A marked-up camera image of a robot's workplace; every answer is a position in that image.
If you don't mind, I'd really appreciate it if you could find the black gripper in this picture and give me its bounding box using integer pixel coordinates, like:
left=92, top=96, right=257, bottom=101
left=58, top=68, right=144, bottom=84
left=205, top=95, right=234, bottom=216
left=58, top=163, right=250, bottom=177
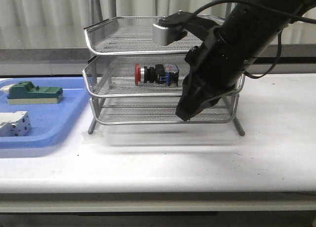
left=175, top=45, right=235, bottom=122

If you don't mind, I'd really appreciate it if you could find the red emergency stop button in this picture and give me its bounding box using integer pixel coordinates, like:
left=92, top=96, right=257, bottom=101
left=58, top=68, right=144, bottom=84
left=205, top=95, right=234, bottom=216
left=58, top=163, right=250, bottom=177
left=134, top=64, right=179, bottom=86

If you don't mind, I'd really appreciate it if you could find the silver mesh tray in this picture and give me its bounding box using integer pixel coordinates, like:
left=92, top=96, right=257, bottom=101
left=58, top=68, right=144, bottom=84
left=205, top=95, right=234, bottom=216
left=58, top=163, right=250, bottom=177
left=83, top=14, right=248, bottom=57
left=89, top=95, right=239, bottom=125
left=82, top=54, right=246, bottom=99

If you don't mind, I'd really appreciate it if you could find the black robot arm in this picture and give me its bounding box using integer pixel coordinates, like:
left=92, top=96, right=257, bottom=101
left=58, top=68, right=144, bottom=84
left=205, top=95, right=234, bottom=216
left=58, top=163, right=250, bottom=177
left=176, top=0, right=316, bottom=121

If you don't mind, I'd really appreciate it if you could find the silver mesh bottom tray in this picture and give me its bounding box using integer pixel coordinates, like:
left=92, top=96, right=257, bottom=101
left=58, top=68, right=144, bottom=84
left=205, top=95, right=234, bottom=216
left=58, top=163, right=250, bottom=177
left=89, top=95, right=239, bottom=125

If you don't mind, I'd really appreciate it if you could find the silver mesh top tray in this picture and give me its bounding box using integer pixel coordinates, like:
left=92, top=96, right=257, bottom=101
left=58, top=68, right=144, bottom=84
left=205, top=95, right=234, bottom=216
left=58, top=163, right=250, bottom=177
left=83, top=14, right=248, bottom=57

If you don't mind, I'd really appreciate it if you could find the white circuit breaker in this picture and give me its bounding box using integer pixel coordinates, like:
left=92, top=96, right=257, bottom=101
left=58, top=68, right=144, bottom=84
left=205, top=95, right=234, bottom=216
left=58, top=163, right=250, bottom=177
left=0, top=111, right=31, bottom=137

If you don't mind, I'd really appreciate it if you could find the grey metal rack frame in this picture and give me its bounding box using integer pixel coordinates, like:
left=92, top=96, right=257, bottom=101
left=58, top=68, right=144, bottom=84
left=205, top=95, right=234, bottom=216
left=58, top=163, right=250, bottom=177
left=88, top=0, right=245, bottom=136

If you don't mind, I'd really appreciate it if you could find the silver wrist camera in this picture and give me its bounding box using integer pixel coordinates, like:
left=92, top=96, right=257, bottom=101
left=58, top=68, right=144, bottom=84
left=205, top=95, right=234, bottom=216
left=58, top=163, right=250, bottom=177
left=152, top=11, right=191, bottom=46

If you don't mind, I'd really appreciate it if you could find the black cable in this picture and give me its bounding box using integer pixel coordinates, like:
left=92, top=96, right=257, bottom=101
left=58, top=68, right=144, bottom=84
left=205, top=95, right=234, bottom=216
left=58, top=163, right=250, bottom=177
left=190, top=0, right=316, bottom=79

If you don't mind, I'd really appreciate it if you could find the green and beige switch block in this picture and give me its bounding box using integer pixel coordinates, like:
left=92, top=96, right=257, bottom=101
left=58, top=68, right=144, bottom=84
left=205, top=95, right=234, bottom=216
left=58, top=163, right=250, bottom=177
left=0, top=81, right=63, bottom=105

